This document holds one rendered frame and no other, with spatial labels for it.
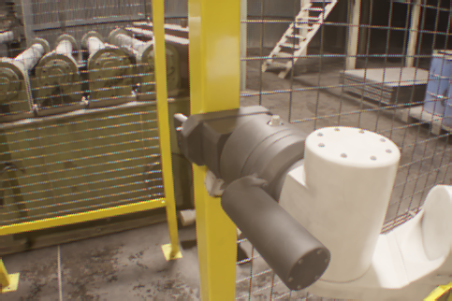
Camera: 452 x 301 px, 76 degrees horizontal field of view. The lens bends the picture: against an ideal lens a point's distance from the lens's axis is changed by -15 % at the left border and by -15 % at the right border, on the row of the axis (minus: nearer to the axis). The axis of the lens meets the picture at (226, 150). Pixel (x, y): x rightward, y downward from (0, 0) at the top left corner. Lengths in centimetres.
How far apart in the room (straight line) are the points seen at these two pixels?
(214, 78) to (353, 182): 24
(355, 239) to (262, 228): 6
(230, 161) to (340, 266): 13
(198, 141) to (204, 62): 9
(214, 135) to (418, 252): 22
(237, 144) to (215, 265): 27
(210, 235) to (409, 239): 29
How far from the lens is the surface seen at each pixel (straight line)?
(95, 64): 213
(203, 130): 35
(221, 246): 51
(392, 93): 573
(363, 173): 20
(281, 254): 20
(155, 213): 255
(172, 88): 228
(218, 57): 39
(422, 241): 30
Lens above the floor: 148
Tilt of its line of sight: 24 degrees down
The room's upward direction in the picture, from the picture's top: straight up
